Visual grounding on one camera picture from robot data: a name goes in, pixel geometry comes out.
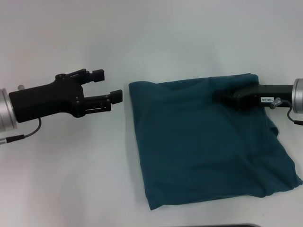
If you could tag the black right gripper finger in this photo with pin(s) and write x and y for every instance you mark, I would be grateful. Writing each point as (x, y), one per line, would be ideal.
(223, 99)

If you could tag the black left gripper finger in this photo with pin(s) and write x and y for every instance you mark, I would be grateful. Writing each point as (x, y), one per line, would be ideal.
(104, 104)
(95, 76)

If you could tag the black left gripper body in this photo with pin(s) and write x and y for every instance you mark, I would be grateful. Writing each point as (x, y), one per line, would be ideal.
(45, 104)

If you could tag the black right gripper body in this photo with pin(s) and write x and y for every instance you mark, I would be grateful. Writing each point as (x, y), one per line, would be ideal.
(262, 95)

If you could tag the teal T-shirt with beige print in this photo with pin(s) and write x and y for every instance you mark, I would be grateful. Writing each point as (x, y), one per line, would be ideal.
(201, 153)

